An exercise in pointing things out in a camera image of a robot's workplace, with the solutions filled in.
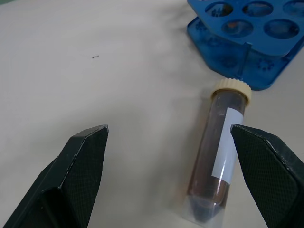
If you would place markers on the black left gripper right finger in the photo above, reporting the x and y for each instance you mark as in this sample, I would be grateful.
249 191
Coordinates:
268 175

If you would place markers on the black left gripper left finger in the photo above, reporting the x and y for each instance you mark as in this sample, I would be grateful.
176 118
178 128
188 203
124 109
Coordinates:
69 180

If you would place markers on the brown-filled centrifuge tube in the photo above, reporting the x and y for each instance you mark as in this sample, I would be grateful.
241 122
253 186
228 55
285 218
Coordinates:
211 156

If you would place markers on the blue tube rack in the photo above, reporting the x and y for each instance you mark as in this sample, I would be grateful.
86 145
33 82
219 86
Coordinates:
251 42

